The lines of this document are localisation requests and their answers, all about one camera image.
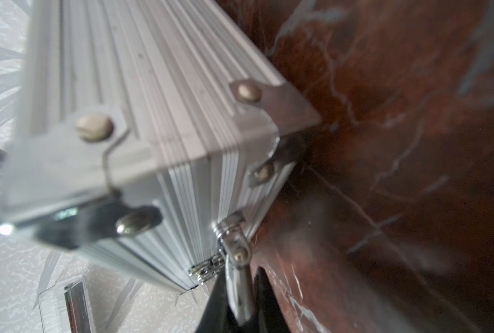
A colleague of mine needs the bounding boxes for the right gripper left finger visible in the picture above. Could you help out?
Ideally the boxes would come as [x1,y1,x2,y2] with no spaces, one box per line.
[195,272,230,333]

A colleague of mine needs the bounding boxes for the silver aluminium poker case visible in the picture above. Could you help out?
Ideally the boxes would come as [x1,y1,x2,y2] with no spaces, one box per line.
[0,0,323,326]

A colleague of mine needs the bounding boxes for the clear plastic wall shelf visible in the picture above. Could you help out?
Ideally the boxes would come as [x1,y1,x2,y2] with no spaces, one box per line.
[38,276,97,333]

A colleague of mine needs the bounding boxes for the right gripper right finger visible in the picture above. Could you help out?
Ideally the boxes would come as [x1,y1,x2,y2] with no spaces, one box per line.
[255,267,291,333]

